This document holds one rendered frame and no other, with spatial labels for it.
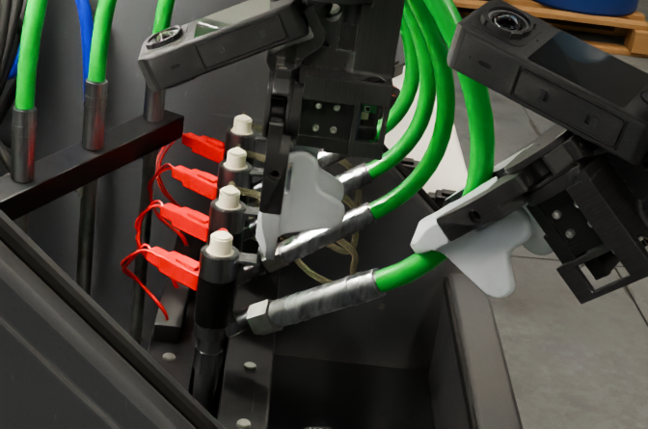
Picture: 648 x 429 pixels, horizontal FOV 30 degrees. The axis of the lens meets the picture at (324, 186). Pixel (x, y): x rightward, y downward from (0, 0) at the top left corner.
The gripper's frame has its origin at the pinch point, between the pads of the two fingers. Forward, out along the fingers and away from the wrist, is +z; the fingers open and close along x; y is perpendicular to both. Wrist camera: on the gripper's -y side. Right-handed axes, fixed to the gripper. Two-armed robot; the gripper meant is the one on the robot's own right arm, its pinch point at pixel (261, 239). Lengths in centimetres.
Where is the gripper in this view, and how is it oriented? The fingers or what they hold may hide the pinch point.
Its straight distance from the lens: 86.6
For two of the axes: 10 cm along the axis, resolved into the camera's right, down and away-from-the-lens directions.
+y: 9.9, 1.2, 0.5
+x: 0.0, -4.0, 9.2
